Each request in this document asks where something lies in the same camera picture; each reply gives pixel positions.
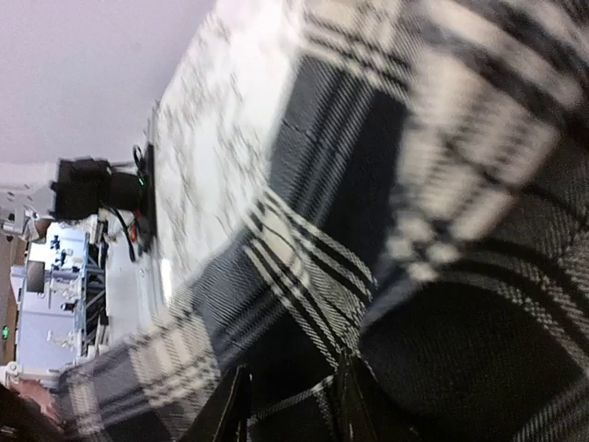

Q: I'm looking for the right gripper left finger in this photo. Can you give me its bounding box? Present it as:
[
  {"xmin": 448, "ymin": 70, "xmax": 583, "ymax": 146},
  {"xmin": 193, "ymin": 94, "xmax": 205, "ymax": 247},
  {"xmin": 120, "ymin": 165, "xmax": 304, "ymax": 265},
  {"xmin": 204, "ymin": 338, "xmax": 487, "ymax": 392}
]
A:
[{"xmin": 179, "ymin": 366, "xmax": 252, "ymax": 442}]

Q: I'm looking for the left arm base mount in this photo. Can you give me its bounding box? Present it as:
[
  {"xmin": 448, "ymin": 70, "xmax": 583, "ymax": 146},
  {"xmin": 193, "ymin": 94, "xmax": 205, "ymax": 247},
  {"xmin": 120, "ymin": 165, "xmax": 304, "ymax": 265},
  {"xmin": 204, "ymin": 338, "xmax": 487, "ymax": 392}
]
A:
[{"xmin": 50, "ymin": 143, "xmax": 157, "ymax": 262}]

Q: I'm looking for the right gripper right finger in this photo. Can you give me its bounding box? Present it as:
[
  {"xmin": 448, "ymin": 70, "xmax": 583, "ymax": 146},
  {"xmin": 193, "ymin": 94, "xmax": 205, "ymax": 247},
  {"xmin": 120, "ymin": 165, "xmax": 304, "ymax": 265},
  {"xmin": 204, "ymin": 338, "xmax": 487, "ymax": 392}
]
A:
[{"xmin": 335, "ymin": 354, "xmax": 419, "ymax": 442}]

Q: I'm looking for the background clutter workbench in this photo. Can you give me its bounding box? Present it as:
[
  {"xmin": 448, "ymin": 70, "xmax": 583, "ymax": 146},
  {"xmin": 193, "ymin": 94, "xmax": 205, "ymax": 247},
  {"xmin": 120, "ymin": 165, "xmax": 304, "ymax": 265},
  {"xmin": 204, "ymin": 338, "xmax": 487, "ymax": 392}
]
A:
[{"xmin": 1, "ymin": 183, "xmax": 109, "ymax": 384}]

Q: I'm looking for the plaid black white garment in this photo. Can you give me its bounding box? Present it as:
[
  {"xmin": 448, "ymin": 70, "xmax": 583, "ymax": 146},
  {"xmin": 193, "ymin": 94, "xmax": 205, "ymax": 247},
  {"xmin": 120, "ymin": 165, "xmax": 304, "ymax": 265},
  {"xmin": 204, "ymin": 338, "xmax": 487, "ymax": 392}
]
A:
[{"xmin": 57, "ymin": 1, "xmax": 588, "ymax": 441}]

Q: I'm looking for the person in background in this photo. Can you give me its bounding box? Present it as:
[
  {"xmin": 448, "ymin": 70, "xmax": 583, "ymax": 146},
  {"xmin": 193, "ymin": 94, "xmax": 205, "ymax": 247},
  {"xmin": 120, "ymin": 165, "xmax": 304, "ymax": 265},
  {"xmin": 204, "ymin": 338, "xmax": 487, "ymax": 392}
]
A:
[{"xmin": 1, "ymin": 379, "xmax": 66, "ymax": 442}]

